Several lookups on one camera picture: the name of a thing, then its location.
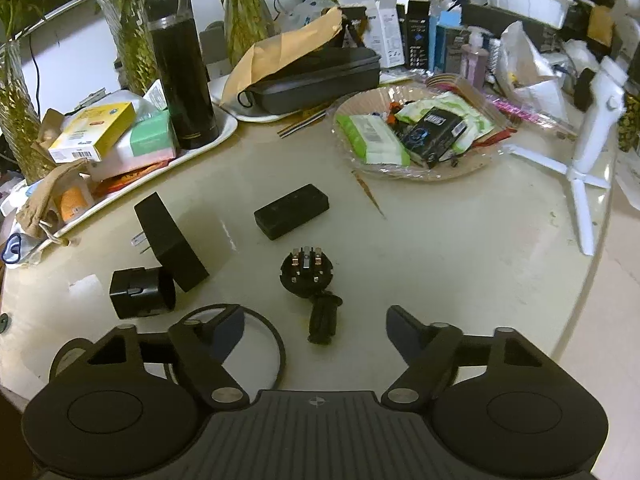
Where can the red printed packet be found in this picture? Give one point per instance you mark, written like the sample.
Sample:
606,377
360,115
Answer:
122,180

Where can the white plastic bag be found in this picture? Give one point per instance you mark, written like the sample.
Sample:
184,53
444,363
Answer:
525,70

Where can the grey hard case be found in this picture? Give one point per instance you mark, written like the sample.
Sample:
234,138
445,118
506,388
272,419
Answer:
315,77

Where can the green tissue pack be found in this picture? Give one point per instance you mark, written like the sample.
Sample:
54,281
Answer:
150,135

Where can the black round plug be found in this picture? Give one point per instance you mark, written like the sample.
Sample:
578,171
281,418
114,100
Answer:
305,277

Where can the pink glitter stick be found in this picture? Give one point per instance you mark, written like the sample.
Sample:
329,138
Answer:
530,112

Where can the clear plastic plate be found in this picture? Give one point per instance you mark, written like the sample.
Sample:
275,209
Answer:
445,167

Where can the green wet wipes pack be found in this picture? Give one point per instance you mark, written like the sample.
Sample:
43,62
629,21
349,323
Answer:
372,137

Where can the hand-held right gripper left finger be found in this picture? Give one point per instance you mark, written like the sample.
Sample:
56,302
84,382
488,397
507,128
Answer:
227,329

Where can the striped sticks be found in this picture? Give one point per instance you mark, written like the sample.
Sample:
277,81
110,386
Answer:
302,124

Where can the blue carton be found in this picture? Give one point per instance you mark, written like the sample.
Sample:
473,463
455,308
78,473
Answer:
447,42

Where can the black ribbed plug sleeve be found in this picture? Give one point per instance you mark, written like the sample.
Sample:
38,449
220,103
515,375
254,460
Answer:
324,320

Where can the tall glass vase with plant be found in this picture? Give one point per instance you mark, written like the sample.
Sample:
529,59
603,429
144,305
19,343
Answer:
17,120

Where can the black carton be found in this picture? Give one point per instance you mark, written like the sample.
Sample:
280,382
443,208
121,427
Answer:
415,35

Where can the glass flask with dried flowers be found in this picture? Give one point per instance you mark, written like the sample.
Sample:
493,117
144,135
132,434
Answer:
245,25

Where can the light green wipes pack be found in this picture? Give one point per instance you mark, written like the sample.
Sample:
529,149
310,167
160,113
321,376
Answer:
470,117

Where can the small black printed box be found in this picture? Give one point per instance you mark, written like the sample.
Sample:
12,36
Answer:
435,132

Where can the black flat square adapter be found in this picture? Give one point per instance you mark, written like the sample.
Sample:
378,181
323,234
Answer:
170,240

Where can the black cube adapter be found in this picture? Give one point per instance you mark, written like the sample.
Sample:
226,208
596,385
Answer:
137,292

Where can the ribbed glass vase with plant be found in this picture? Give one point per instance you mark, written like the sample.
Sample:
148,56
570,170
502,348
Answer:
132,35

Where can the large white tray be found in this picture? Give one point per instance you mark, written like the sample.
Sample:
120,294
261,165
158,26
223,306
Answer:
220,132

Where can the brown paper envelope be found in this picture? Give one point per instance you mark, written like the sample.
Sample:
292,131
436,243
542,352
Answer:
280,45

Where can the yellow cardboard box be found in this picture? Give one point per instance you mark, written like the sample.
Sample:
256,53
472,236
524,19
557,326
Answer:
92,132

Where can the small black tripod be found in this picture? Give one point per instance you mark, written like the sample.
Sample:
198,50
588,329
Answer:
357,27

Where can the white gimbal tripod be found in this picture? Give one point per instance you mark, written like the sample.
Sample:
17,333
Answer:
597,125

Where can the black rectangular box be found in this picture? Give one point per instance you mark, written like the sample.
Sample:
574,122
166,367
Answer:
292,210

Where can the orange packet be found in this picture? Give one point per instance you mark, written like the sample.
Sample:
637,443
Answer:
74,202

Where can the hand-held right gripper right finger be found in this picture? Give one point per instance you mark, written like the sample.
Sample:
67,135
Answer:
402,332

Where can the black thermos flask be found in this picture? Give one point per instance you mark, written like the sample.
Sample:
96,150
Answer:
182,70

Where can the white carton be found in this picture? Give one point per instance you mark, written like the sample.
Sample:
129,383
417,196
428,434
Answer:
382,30

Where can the pink pump bottle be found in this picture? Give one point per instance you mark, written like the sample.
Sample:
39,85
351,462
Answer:
472,62

